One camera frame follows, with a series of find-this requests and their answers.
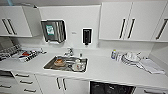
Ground steel kitchen sink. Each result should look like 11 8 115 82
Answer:
42 54 90 74

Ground steel dishwasher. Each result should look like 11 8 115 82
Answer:
88 80 136 94

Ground small sink side knob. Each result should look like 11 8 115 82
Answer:
78 50 84 58

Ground black white checkered cloth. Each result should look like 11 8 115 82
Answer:
0 45 44 63

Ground wall paper towel dispenser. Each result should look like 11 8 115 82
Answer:
40 18 67 45

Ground white upper cabinet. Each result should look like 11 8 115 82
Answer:
98 1 168 43
0 4 43 39

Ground chrome sink faucet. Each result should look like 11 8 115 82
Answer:
63 47 75 58

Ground black wall soap dispenser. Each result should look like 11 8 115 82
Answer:
81 27 94 47

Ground white folded cloth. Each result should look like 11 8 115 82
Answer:
139 57 166 75

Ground small red item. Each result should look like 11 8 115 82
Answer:
21 51 31 57

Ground pale ceramic bowl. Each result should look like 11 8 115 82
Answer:
72 61 85 72

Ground white wall switch plate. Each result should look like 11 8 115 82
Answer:
70 30 78 36

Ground orange brown sponge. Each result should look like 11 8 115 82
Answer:
54 57 66 67

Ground small clear bottle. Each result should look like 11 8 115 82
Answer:
116 53 123 63

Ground dish soap bottle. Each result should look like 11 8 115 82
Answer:
110 48 118 61

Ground dish rack with dishes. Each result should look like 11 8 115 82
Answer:
121 51 143 66

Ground white kitchen counter cabinets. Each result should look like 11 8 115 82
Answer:
0 69 168 94

